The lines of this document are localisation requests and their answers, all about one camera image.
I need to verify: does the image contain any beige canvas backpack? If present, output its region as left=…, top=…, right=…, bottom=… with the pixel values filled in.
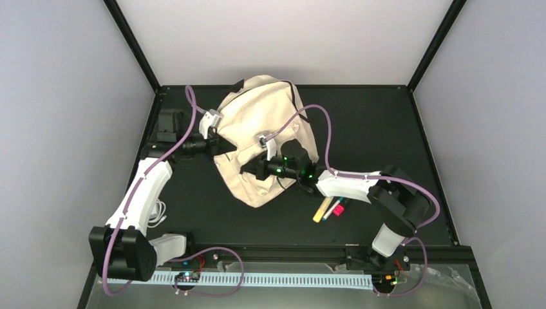
left=213, top=75, right=319, bottom=208

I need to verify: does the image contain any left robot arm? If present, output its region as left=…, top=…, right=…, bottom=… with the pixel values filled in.
left=89, top=109, right=234, bottom=281

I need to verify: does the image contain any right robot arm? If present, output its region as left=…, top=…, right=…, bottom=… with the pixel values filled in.
left=241, top=139, right=433, bottom=270

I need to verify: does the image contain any yellow highlighter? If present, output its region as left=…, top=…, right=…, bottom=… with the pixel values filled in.
left=312, top=196, right=334, bottom=223

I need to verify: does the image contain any teal white marker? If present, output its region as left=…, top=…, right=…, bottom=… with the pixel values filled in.
left=322, top=197, right=344, bottom=221

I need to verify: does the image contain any pink black highlighter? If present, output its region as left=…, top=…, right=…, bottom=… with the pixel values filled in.
left=332, top=200, right=351, bottom=216

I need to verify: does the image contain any small circuit board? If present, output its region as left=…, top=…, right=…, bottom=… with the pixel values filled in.
left=174, top=271, right=201, bottom=284

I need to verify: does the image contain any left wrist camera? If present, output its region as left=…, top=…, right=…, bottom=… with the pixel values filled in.
left=198, top=109, right=223, bottom=140

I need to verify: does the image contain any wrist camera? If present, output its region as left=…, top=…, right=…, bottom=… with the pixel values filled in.
left=198, top=109, right=223, bottom=140
left=257, top=133, right=278, bottom=161

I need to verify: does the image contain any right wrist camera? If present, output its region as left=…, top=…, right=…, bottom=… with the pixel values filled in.
left=257, top=133, right=278, bottom=161

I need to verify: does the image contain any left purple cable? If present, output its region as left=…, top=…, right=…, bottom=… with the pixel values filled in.
left=101, top=85, right=245, bottom=299

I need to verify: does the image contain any purple cable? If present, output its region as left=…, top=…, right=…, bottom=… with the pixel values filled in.
left=101, top=85, right=245, bottom=299
left=266, top=104, right=441, bottom=297

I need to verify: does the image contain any white charger with cable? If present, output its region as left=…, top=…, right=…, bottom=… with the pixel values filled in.
left=147, top=199, right=167, bottom=229

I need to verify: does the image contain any light blue slotted cable duct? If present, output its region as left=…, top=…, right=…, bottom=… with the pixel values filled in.
left=106, top=271, right=373, bottom=291

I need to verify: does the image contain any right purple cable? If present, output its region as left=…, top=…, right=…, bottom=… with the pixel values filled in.
left=266, top=104, right=441, bottom=297

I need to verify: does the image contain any black frame rail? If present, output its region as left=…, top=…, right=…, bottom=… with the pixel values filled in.
left=78, top=243, right=491, bottom=308

